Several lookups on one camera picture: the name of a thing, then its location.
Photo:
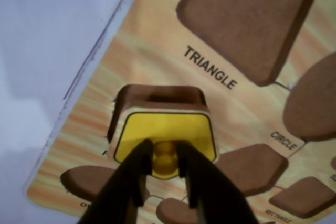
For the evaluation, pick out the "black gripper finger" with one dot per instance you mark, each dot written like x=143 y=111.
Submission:
x=123 y=190
x=212 y=195

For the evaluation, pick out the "yellow pentagon puzzle piece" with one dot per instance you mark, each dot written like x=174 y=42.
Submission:
x=162 y=127

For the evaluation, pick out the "wooden shape puzzle board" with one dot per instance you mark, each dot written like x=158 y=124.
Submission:
x=157 y=64

